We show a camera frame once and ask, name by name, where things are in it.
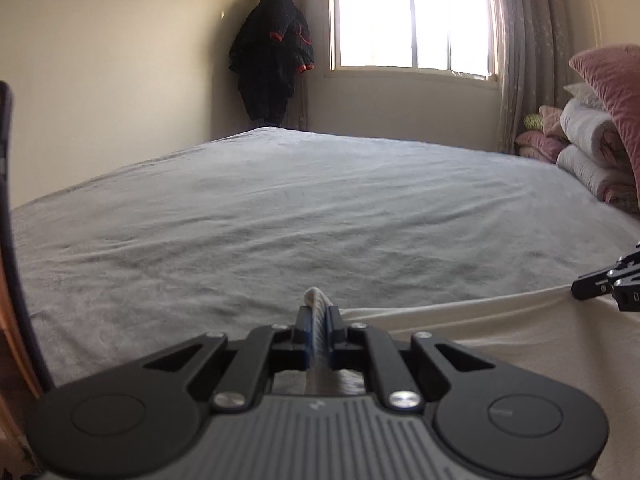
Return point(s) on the smartphone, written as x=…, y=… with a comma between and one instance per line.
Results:
x=10, y=210

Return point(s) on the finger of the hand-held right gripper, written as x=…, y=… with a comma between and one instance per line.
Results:
x=592, y=285

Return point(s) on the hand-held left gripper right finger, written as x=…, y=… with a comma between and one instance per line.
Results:
x=330, y=332

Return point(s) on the grey patterned curtain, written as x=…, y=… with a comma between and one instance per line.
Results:
x=301, y=110
x=530, y=35

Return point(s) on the large pink pillow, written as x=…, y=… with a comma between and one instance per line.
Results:
x=615, y=85

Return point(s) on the white pillow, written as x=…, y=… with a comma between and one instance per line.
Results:
x=585, y=95

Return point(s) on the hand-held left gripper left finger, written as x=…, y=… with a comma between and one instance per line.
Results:
x=306, y=332

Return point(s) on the small pink pillow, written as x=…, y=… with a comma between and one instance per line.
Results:
x=542, y=142

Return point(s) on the dark hanging jacket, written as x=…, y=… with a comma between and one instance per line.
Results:
x=272, y=60

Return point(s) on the yellow-green cushion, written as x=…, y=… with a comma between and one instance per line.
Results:
x=532, y=121

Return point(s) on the grey bed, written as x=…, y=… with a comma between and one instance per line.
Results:
x=250, y=210

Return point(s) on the window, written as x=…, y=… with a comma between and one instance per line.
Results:
x=410, y=10

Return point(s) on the white long-sleeved top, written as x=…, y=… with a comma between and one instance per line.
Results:
x=500, y=330

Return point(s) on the folded white pink quilt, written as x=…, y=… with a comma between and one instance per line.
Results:
x=590, y=150

